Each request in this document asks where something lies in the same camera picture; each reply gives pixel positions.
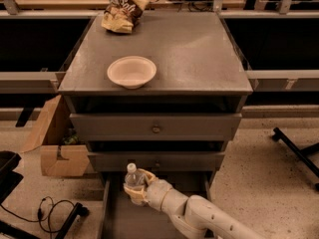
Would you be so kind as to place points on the top grey drawer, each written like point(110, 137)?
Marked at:
point(103, 127)

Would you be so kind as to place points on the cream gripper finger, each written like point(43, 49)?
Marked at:
point(137, 195)
point(149, 177)

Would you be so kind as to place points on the middle grey drawer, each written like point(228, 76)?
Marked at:
point(157, 160)

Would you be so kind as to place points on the grey drawer cabinet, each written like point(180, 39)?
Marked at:
point(198, 74)

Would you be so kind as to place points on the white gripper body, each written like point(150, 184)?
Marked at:
point(157, 191)

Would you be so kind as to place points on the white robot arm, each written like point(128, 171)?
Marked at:
point(192, 215)

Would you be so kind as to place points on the white paper bowl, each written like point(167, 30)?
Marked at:
point(131, 72)

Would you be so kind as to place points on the bottom grey drawer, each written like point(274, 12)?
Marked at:
point(124, 220)

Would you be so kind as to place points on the grey drawer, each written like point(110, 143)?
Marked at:
point(157, 160)
point(124, 220)
point(103, 127)

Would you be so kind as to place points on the clear plastic water bottle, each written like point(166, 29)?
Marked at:
point(134, 177)

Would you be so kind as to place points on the black stand leg right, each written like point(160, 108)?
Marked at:
point(302, 153)

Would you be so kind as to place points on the black chair base leg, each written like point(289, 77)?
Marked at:
point(78, 210)

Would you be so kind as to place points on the cardboard box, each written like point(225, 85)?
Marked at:
point(48, 131)

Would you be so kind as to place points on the crumpled chip bag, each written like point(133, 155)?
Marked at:
point(121, 16)

